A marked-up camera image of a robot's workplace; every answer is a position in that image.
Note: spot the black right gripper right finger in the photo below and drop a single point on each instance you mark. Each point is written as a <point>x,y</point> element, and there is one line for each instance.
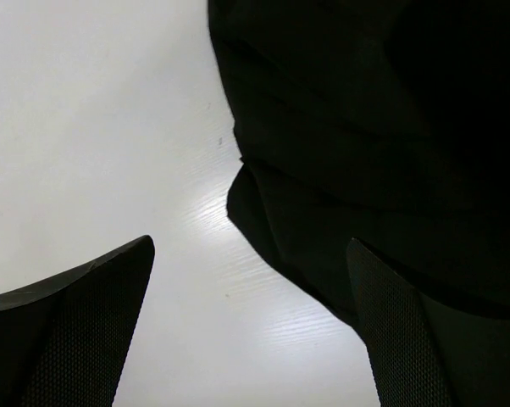
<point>428,344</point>

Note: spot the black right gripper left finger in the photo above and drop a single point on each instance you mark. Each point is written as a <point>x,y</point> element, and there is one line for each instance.
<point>64,340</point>

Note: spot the black pleated skirt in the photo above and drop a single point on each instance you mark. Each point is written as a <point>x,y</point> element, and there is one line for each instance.
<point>384,121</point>

